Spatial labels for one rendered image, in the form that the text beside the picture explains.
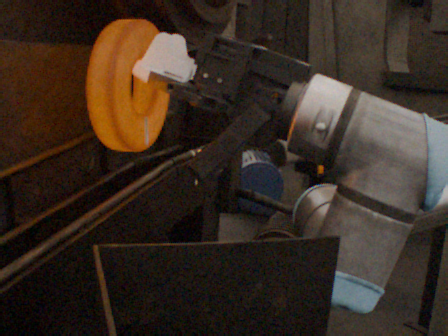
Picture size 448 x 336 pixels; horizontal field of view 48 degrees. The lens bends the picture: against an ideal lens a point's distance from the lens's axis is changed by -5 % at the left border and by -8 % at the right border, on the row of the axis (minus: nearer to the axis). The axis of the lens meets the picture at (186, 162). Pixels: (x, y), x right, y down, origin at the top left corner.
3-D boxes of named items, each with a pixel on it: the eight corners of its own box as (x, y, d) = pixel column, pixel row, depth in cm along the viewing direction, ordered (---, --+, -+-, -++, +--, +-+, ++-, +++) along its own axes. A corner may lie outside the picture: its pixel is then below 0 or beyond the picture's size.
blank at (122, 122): (81, 24, 54) (109, 22, 52) (146, 18, 67) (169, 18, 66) (90, 164, 58) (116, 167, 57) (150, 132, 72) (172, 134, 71)
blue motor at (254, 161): (228, 220, 290) (232, 159, 284) (224, 194, 346) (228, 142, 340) (283, 222, 290) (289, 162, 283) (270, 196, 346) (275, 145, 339)
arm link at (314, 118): (327, 158, 60) (316, 174, 51) (289, 142, 61) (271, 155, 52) (355, 85, 57) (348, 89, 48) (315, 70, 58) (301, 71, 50)
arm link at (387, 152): (434, 225, 47) (476, 127, 45) (315, 175, 50) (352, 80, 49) (422, 213, 56) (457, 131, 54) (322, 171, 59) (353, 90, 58)
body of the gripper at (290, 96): (222, 32, 61) (318, 66, 57) (200, 100, 63) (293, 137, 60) (199, 28, 54) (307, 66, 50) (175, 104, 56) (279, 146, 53)
